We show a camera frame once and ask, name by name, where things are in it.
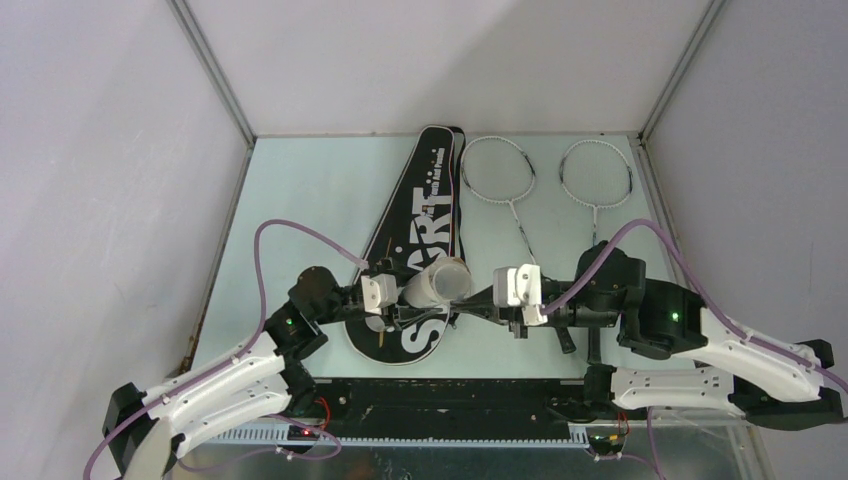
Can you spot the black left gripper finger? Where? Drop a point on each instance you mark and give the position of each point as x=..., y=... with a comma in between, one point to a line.
x=390, y=266
x=403, y=317

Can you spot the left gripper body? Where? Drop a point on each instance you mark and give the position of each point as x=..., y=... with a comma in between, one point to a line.
x=347, y=305

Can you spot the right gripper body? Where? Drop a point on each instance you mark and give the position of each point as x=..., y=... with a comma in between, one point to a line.
x=569, y=314

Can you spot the white shuttlecock tube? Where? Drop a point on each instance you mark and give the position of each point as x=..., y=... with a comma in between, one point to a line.
x=418, y=291

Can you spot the white racket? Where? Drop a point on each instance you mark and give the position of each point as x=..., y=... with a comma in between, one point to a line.
x=596, y=174
x=495, y=176

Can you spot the clear round tube lid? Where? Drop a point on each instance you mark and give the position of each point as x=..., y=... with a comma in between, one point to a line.
x=451, y=279

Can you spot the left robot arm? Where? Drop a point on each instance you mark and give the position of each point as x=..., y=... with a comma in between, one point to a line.
x=148, y=431

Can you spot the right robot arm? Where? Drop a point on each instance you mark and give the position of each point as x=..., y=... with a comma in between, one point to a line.
x=771, y=384

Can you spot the black racket bag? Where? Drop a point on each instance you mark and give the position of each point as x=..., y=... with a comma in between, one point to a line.
x=418, y=225

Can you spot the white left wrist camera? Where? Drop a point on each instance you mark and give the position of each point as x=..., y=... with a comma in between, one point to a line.
x=379, y=292

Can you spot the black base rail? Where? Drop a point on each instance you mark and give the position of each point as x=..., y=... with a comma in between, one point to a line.
x=454, y=409

